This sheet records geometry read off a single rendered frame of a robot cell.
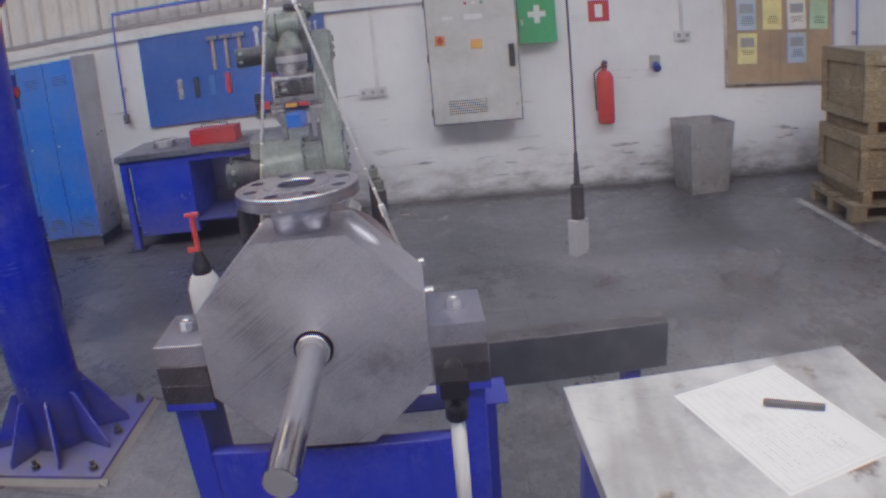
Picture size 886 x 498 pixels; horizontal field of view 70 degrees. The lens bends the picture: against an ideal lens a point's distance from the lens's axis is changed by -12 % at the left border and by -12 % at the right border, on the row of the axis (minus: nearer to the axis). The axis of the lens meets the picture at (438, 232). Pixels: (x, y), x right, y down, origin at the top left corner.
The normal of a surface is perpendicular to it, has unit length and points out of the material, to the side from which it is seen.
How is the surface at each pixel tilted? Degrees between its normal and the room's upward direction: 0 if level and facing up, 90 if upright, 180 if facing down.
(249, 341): 90
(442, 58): 90
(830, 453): 0
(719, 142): 93
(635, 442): 0
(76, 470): 0
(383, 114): 90
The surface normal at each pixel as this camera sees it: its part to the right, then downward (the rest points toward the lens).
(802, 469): -0.09, -0.95
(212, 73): 0.02, 0.29
